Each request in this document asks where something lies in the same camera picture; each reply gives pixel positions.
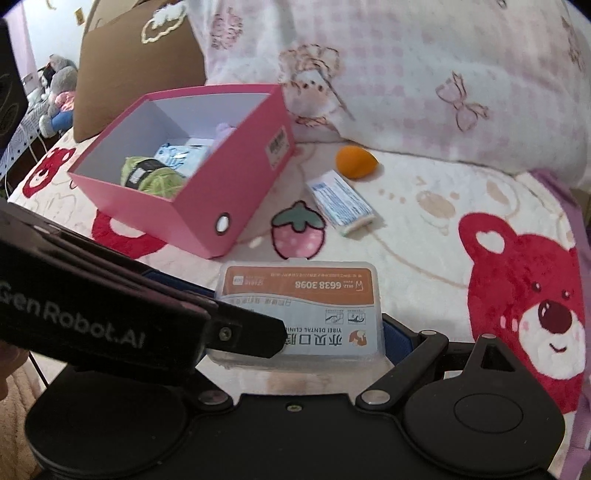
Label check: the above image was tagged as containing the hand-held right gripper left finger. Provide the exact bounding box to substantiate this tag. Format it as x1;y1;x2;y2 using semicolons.
182;367;235;412

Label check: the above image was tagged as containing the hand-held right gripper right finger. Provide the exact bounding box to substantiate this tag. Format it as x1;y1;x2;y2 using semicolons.
356;314;532;411

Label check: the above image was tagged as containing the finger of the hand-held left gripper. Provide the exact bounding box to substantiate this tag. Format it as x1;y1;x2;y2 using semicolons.
9;200;218;303
205;308;287;358

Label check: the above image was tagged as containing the clear plastic box orange label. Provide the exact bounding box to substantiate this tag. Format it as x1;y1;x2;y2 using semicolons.
206;262;386;370

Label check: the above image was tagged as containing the pink cardboard box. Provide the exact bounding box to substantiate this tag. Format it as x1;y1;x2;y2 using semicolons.
68;84;296;259

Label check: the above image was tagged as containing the green yarn ball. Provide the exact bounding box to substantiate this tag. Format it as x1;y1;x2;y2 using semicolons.
121;157;189;200

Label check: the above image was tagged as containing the blue wet wipes packet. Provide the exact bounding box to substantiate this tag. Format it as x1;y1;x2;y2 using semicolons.
154;137;213;178

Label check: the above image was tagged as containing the small white blue packet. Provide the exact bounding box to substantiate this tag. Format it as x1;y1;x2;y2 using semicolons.
305;170;376;237

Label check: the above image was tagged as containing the orange makeup sponge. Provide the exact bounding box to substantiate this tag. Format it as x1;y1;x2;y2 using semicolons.
335;145;379;181

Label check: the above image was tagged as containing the person's left hand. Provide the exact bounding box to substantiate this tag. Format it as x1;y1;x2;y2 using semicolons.
0;342;32;402

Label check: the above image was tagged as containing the side table with patterned cloth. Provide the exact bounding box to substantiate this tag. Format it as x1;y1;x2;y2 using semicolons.
0;99;51;185

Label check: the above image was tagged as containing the brown pillow with cloud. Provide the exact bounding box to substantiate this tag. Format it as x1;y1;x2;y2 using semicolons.
74;0;206;143

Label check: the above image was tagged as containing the grey plush toy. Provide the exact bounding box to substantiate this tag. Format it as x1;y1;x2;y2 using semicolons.
39;54;79;138

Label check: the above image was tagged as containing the black white plush toy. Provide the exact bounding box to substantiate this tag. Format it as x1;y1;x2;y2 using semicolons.
37;65;56;100

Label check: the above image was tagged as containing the pink curtain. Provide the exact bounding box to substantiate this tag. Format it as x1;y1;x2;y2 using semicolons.
4;4;38;88

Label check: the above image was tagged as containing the pink checked pillow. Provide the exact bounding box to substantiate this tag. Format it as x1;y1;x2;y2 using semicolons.
187;0;591;188

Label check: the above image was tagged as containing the black cable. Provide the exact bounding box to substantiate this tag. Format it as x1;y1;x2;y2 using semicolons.
28;351;48;389

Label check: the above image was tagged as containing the white cable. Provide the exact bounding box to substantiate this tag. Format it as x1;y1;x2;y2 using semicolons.
2;138;38;195

